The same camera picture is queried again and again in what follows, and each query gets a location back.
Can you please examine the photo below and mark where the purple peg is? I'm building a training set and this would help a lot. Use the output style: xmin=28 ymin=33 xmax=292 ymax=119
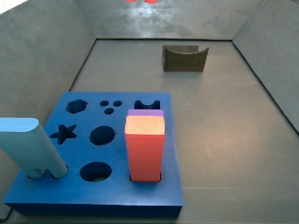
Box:
xmin=127 ymin=109 xmax=164 ymax=116

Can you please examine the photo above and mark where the light blue peg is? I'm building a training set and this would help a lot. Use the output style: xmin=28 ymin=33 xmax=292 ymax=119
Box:
xmin=0 ymin=117 xmax=68 ymax=179

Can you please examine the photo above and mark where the blue shape sorter block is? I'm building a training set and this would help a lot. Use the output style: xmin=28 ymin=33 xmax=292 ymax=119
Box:
xmin=4 ymin=92 xmax=183 ymax=218

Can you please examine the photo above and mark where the red square peg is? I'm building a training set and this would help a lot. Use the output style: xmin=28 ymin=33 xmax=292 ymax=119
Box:
xmin=125 ymin=115 xmax=165 ymax=182

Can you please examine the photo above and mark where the red three prong object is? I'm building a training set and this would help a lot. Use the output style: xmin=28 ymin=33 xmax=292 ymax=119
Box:
xmin=125 ymin=0 xmax=157 ymax=4

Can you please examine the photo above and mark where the black curved fixture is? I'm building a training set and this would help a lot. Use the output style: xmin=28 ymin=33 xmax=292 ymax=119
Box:
xmin=163 ymin=45 xmax=209 ymax=72

